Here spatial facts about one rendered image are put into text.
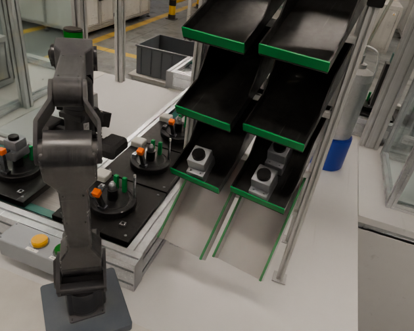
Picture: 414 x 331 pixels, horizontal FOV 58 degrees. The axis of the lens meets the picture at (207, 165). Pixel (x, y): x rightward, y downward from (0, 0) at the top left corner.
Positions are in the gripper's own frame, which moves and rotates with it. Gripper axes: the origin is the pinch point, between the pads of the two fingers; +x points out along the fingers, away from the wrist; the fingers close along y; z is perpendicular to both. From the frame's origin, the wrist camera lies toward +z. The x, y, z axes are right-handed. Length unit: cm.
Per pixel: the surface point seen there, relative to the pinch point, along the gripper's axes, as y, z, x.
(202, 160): -22.7, 11.8, -0.3
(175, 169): -16.6, 12.0, 4.4
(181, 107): -16.5, 11.9, -11.5
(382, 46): -140, 751, 112
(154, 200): -5.3, 26.4, 28.4
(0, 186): 37.5, 10.5, 28.4
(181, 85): 32, 137, 36
